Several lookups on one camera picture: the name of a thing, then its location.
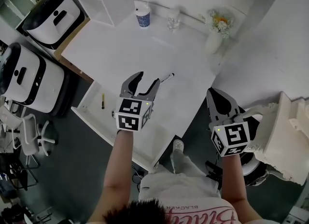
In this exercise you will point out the black metal chair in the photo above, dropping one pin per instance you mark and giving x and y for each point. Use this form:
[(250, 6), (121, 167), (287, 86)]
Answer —
[(17, 174)]

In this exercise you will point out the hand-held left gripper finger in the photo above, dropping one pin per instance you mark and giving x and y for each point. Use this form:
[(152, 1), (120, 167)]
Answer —
[(152, 92), (126, 85)]

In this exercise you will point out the black and white marker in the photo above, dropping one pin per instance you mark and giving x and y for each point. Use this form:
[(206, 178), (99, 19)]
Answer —
[(167, 77)]

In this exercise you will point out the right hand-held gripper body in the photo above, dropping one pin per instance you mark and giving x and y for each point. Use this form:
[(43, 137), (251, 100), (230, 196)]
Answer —
[(234, 133)]

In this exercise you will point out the white black robot base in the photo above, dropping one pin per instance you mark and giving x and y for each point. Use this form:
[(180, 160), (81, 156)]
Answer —
[(50, 20), (29, 83)]

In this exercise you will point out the person's white t-shirt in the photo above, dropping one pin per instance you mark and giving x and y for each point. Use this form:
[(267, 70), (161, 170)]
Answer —
[(207, 214)]

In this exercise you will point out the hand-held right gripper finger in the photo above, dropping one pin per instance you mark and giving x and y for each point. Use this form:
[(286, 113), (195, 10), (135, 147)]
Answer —
[(212, 112), (231, 109)]

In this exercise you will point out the round white black device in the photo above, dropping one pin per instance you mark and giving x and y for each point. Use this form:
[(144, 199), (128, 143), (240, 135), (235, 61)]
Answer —
[(253, 167)]

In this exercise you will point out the person's right forearm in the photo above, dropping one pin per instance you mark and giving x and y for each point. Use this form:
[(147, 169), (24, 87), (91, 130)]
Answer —
[(234, 186)]

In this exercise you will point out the ornate white dresser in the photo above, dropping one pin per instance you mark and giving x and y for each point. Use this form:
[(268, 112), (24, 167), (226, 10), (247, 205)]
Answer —
[(282, 136)]

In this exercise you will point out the white plastic chair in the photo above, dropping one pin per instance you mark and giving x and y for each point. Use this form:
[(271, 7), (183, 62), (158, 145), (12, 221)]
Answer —
[(9, 121)]

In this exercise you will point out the yellow and black pen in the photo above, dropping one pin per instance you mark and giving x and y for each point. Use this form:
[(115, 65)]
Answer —
[(103, 101)]

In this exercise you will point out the blue patterned paper cup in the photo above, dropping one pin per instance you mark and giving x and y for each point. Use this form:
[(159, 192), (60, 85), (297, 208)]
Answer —
[(143, 16)]

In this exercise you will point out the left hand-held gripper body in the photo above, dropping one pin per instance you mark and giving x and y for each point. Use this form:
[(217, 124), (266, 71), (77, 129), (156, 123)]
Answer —
[(130, 108)]

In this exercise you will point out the person's white shoe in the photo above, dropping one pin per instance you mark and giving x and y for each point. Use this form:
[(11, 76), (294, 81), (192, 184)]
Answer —
[(178, 144)]

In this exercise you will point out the white swivel chair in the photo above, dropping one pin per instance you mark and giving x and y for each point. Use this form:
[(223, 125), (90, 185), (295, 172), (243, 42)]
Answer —
[(31, 136)]

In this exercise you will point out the white vase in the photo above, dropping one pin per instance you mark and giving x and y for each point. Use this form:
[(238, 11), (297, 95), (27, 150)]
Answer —
[(213, 43)]

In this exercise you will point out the person's left forearm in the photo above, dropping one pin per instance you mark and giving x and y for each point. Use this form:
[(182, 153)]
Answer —
[(116, 174)]

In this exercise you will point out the person's light grey trousers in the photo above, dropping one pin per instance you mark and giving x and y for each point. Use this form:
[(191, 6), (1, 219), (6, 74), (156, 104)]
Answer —
[(178, 182)]

